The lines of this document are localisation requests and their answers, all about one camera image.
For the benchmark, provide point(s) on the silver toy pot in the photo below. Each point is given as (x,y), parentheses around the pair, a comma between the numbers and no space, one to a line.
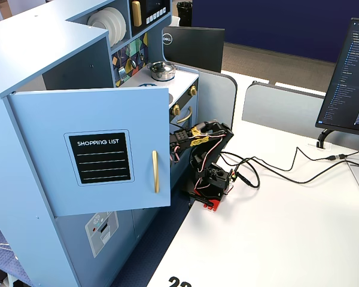
(163,76)

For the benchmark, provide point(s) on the dark blue office partition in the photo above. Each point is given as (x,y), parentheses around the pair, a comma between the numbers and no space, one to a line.
(281,24)

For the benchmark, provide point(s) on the silver toy spoon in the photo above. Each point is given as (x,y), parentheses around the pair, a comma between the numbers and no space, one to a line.
(141,56)

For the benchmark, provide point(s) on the black toy microwave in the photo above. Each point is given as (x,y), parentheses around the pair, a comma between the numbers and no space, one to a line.
(155,7)

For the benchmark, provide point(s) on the white toy plate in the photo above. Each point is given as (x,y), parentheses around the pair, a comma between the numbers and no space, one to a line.
(113,25)
(123,24)
(118,23)
(96,22)

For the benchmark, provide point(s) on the silver toy ladle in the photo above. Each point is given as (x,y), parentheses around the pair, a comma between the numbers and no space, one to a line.
(133,63)

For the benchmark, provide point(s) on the black Dell monitor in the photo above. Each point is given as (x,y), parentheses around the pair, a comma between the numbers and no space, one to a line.
(197,48)

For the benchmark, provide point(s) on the light blue toy kitchen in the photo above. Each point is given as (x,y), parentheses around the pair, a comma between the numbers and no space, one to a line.
(24,53)

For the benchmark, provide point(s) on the black shopping list board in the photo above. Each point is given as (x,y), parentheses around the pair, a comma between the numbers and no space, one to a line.
(100,158)

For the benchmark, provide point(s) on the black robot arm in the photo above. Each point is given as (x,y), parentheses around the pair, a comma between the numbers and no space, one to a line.
(218,131)

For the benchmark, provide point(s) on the grey desk divider panel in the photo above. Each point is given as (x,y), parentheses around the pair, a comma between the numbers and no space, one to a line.
(281,110)
(217,98)

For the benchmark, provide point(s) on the black trash bin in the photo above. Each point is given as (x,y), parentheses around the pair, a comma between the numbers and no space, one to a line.
(185,13)

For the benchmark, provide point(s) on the blue cabinet door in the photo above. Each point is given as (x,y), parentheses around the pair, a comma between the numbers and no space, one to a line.
(48,119)

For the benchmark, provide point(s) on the red table clamp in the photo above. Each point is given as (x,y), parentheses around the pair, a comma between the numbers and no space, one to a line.
(214,206)

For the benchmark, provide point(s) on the black monitor showing code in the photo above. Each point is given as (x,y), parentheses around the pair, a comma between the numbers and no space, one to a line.
(347,89)

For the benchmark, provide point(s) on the gold stove knob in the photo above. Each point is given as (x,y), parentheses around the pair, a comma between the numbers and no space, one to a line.
(176,110)
(193,91)

